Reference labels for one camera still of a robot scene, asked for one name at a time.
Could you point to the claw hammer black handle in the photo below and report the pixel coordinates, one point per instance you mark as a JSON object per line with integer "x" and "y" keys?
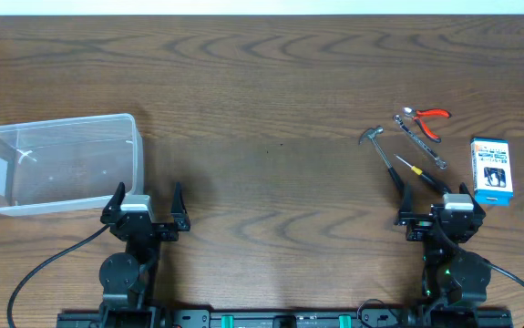
{"x": 371, "y": 134}

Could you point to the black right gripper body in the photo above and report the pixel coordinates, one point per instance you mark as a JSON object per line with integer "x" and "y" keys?
{"x": 423, "y": 224}

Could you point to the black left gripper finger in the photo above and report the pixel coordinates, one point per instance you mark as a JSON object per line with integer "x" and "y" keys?
{"x": 178, "y": 210}
{"x": 116, "y": 200}

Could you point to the clear plastic container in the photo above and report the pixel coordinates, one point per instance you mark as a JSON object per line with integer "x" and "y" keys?
{"x": 68, "y": 164}

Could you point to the blue white cardboard box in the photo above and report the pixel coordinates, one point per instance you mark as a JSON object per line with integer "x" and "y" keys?
{"x": 491, "y": 171}

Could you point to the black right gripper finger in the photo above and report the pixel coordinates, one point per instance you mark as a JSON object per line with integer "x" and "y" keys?
{"x": 405, "y": 212}
{"x": 471, "y": 204}

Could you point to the screwdriver yellow black handle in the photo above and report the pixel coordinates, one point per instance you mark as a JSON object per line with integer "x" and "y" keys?
{"x": 435, "y": 184}

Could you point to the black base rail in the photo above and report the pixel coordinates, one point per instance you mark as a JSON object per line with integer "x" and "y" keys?
{"x": 367, "y": 317}

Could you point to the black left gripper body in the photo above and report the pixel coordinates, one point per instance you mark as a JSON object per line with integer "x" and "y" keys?
{"x": 143, "y": 228}

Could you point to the silver combination wrench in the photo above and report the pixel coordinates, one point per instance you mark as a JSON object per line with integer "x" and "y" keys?
{"x": 430, "y": 152}

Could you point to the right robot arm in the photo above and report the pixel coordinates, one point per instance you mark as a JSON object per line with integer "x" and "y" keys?
{"x": 451, "y": 275}

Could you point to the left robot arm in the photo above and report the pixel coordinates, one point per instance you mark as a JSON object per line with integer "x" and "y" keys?
{"x": 128, "y": 277}

